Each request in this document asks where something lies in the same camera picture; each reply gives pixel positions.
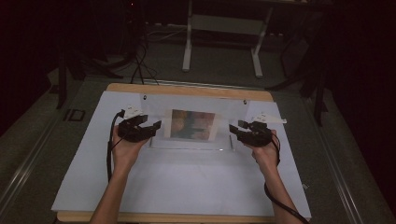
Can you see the black metal stand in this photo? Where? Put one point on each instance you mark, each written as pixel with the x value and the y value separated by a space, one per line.
pixel 62 81
pixel 317 93

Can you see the metal floor rail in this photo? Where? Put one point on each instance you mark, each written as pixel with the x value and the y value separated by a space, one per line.
pixel 25 168
pixel 339 174

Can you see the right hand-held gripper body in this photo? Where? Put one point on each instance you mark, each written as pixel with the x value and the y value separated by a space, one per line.
pixel 258 133

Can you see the person's right hand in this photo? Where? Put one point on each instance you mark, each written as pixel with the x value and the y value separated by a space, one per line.
pixel 266 157

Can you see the clear acrylic photo frame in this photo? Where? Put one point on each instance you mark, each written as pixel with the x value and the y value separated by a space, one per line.
pixel 155 105

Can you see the photo card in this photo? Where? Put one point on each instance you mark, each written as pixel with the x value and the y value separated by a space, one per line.
pixel 191 124

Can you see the white metal desk frame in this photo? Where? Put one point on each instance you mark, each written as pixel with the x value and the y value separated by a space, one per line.
pixel 224 25

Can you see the wooden table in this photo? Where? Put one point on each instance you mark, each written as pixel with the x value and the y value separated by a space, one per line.
pixel 186 89

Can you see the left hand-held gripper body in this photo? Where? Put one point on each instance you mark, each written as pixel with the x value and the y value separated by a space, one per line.
pixel 132 129

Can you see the person's left hand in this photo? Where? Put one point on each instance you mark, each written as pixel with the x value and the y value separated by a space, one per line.
pixel 127 152

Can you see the white board table cover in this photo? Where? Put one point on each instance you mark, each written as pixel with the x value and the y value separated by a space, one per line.
pixel 186 180

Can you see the small white clip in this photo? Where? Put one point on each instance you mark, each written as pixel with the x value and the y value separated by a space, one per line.
pixel 305 185

